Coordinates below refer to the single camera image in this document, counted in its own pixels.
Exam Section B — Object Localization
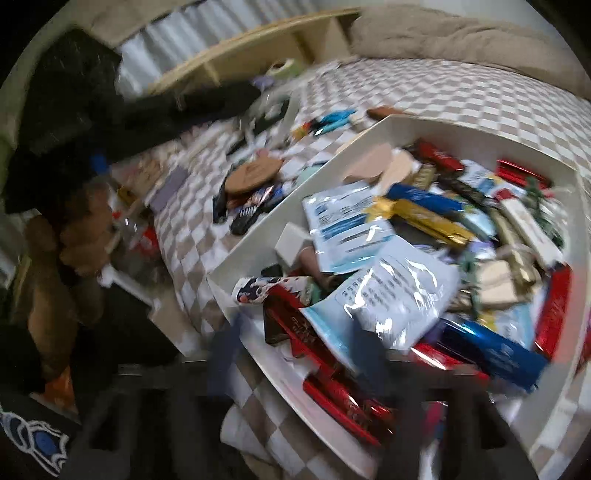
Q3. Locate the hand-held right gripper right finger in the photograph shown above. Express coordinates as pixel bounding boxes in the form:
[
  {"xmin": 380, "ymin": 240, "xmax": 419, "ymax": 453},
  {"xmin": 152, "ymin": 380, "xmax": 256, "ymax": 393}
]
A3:
[{"xmin": 346, "ymin": 323, "xmax": 541, "ymax": 480}]

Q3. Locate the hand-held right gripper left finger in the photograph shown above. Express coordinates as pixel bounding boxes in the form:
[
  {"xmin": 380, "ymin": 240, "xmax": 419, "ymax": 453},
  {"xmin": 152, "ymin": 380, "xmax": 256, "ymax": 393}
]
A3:
[{"xmin": 60, "ymin": 318, "xmax": 250, "ymax": 480}]

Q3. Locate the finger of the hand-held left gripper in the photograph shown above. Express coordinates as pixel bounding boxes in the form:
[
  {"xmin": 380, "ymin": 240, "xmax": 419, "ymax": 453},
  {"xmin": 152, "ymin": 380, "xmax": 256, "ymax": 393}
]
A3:
[{"xmin": 115, "ymin": 80, "xmax": 264, "ymax": 139}]

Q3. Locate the black white packet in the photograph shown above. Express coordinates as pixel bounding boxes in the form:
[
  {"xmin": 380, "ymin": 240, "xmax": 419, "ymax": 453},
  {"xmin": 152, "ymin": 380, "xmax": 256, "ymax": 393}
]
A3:
[{"xmin": 238, "ymin": 88, "xmax": 301, "ymax": 148}]

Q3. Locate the heap of assorted small goods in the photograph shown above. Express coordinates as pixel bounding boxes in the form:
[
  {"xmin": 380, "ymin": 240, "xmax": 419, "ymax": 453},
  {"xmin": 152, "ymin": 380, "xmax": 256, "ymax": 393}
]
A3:
[
  {"xmin": 231, "ymin": 138, "xmax": 591, "ymax": 444},
  {"xmin": 212, "ymin": 108, "xmax": 361, "ymax": 236}
]

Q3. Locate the white shallow box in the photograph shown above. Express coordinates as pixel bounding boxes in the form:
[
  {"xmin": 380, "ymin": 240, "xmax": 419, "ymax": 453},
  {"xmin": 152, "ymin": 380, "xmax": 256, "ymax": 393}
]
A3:
[{"xmin": 206, "ymin": 114, "xmax": 591, "ymax": 480}]

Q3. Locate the person's left forearm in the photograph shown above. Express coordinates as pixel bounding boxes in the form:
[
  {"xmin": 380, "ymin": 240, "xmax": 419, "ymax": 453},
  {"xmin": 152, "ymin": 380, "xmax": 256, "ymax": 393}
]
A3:
[{"xmin": 9, "ymin": 258, "xmax": 107, "ymax": 370}]

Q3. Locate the person's left hand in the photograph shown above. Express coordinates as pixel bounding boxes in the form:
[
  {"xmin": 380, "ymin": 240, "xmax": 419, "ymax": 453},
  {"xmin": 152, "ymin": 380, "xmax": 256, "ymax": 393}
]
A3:
[{"xmin": 25, "ymin": 189, "xmax": 116, "ymax": 278}]

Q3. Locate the crinkled white packet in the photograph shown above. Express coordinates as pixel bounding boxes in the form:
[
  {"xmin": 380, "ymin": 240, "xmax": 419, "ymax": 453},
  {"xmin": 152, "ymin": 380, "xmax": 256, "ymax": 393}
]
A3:
[{"xmin": 300, "ymin": 251, "xmax": 462, "ymax": 356}]

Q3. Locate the wooden headboard shelf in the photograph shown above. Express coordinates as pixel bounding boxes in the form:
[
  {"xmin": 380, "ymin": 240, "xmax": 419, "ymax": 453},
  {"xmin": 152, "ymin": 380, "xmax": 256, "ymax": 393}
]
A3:
[{"xmin": 148, "ymin": 7, "xmax": 363, "ymax": 95}]

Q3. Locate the white curtain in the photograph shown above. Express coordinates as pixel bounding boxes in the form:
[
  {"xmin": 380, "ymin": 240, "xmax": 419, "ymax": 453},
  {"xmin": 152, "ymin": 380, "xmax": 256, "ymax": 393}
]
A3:
[{"xmin": 115, "ymin": 9, "xmax": 259, "ymax": 93}]

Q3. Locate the green plush toy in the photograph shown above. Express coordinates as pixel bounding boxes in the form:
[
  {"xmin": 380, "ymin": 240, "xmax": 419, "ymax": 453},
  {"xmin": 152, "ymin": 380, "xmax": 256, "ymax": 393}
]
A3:
[{"xmin": 268, "ymin": 59, "xmax": 301, "ymax": 79}]

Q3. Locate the mint round case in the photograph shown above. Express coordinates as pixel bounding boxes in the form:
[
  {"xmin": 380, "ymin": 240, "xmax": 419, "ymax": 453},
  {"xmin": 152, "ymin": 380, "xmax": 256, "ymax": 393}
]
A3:
[{"xmin": 295, "ymin": 164, "xmax": 326, "ymax": 186}]

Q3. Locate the blue white mask packet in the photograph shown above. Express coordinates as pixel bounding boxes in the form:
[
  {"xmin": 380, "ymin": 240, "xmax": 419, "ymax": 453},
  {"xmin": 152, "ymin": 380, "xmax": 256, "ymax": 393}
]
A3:
[{"xmin": 302, "ymin": 181, "xmax": 398, "ymax": 273}]

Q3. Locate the blue foil packet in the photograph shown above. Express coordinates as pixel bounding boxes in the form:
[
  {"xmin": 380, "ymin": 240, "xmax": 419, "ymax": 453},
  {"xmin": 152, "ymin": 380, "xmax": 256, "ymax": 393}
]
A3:
[{"xmin": 318, "ymin": 109, "xmax": 357, "ymax": 132}]

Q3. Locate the tan leather piece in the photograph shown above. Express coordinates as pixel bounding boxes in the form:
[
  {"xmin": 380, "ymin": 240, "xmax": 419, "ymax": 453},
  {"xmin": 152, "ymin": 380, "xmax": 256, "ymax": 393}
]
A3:
[{"xmin": 376, "ymin": 148, "xmax": 419, "ymax": 195}]

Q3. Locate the brown leather pouch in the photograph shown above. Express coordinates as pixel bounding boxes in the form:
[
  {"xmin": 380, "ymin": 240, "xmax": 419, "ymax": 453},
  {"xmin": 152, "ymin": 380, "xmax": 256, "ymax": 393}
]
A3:
[{"xmin": 367, "ymin": 106, "xmax": 416, "ymax": 120}]

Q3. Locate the white rectangular case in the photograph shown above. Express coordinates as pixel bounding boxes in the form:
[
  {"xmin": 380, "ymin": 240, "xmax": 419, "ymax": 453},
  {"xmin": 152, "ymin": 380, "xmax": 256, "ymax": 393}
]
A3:
[{"xmin": 501, "ymin": 198, "xmax": 559, "ymax": 264}]

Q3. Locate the person's black printed shirt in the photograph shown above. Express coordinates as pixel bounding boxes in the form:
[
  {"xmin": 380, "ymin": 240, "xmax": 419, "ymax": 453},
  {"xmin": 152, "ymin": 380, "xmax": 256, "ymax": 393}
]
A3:
[{"xmin": 0, "ymin": 383, "xmax": 84, "ymax": 480}]

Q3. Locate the beige duvet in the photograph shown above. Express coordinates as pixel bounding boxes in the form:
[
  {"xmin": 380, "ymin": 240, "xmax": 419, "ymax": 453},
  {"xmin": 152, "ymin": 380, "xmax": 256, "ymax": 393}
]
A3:
[{"xmin": 348, "ymin": 2, "xmax": 591, "ymax": 88}]

